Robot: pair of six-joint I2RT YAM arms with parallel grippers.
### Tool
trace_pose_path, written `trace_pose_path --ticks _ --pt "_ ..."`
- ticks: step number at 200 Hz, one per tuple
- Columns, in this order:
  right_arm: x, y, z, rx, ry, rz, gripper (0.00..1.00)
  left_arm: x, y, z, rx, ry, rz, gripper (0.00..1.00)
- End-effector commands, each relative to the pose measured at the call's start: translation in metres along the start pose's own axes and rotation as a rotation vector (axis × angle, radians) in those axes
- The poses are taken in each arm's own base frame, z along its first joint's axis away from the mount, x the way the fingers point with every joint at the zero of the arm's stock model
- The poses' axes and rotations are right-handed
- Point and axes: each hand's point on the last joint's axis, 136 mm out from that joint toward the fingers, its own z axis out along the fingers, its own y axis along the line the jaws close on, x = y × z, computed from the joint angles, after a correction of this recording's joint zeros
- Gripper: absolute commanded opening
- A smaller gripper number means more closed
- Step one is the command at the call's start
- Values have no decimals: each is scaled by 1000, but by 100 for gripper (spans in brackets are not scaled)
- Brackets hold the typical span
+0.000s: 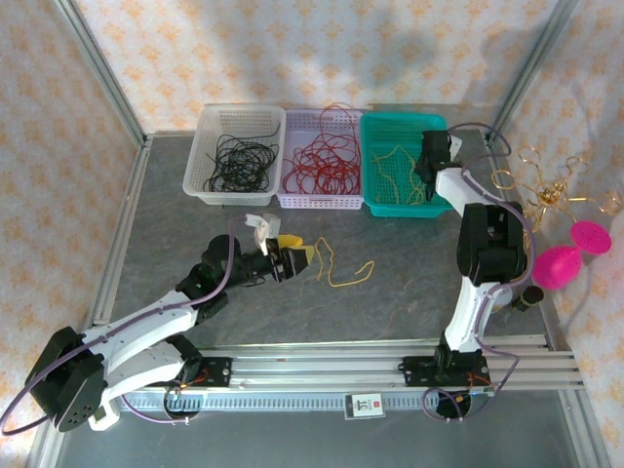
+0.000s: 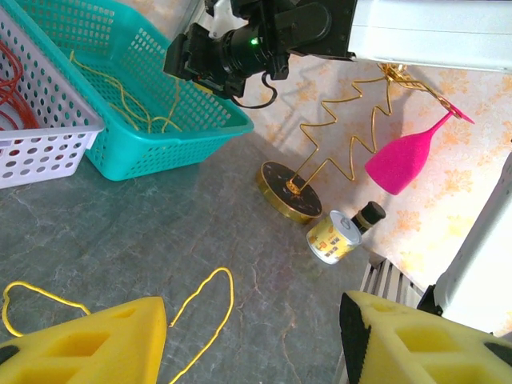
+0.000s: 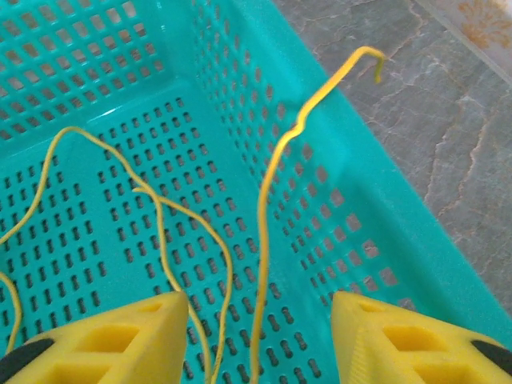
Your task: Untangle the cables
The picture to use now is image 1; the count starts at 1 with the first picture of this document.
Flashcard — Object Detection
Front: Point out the white label card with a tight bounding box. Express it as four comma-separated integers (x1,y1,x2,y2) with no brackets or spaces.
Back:
343,392,386,420

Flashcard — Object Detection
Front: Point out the grey slotted cable duct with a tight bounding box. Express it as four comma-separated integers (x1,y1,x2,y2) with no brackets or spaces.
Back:
121,392,491,414

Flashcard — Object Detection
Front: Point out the lilac plastic basket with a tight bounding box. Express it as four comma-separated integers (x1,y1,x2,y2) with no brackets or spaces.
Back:
276,107,366,212

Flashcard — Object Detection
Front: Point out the black cable pile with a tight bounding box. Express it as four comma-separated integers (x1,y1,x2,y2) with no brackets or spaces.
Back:
202,121,283,194

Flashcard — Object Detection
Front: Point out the aluminium table side rail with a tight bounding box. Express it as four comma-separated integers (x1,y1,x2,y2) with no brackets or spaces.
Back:
91,136,153,327

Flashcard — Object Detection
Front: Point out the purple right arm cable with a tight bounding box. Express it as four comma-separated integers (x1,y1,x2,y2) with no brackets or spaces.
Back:
421,121,540,423

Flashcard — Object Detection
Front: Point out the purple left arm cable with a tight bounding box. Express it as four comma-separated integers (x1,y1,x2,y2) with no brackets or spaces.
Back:
0,218,259,438

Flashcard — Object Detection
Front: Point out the white plastic basket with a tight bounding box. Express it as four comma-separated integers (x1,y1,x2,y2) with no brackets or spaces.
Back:
182,103,288,207

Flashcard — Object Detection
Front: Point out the pink fuzzy object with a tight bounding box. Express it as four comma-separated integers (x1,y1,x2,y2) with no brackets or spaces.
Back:
529,219,613,292

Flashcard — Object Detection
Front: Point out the red cable pile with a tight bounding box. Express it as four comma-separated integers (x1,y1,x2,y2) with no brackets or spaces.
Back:
282,101,365,196

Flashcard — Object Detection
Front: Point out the black cylinder with gold rim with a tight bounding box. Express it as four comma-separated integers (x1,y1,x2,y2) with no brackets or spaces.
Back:
510,285,546,314

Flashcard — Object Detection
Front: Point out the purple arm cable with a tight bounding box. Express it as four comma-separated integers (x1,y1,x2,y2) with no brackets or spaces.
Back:
421,121,540,423
0,218,259,438

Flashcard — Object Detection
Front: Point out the aluminium frame post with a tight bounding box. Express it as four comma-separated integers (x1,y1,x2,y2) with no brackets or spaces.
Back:
487,0,581,142
51,0,147,147

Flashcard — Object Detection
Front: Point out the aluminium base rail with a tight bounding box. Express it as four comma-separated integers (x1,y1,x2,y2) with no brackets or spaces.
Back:
48,340,584,394

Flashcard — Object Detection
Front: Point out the gold wire ornament stand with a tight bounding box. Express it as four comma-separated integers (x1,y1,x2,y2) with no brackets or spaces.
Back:
489,145,624,259

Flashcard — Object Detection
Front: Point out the teal plastic basket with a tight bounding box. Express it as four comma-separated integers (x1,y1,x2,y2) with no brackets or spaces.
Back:
359,111,463,219

